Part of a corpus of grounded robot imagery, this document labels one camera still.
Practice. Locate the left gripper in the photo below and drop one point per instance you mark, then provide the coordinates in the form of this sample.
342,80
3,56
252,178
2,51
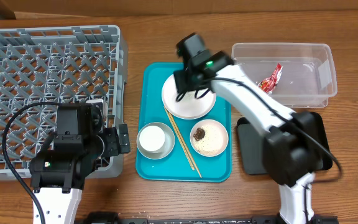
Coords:
113,147

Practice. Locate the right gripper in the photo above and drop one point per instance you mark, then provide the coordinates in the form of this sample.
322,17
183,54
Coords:
181,81

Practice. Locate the brown food piece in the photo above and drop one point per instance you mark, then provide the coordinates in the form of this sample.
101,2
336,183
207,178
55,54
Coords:
199,134

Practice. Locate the small pink bowl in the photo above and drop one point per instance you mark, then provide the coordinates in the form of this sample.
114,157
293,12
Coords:
222,130

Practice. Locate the red snack wrapper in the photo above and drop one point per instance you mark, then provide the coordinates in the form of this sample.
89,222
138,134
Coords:
269,84

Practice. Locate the white paper cup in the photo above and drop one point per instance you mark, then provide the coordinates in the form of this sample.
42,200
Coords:
152,139

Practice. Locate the pile of white rice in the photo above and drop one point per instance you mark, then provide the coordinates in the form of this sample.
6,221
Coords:
212,141

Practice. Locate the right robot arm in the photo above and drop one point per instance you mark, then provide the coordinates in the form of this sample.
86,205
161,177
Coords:
291,142

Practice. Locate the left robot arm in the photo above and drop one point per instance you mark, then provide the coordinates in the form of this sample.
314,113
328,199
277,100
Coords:
68,156

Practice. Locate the grey dishwasher rack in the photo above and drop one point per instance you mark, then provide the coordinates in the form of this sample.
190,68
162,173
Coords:
40,67

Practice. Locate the large pink plate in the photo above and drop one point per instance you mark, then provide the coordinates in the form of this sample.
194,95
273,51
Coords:
189,107

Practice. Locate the wooden chopstick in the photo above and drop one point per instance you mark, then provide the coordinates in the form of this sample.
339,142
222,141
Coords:
191,157
177,133

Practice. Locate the teal serving tray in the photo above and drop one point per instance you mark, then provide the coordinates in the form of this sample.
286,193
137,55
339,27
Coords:
175,166

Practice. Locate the black tray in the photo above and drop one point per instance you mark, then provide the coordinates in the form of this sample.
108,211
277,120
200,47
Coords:
250,146

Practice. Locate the clear plastic bin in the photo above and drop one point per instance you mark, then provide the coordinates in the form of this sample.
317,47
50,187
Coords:
308,73

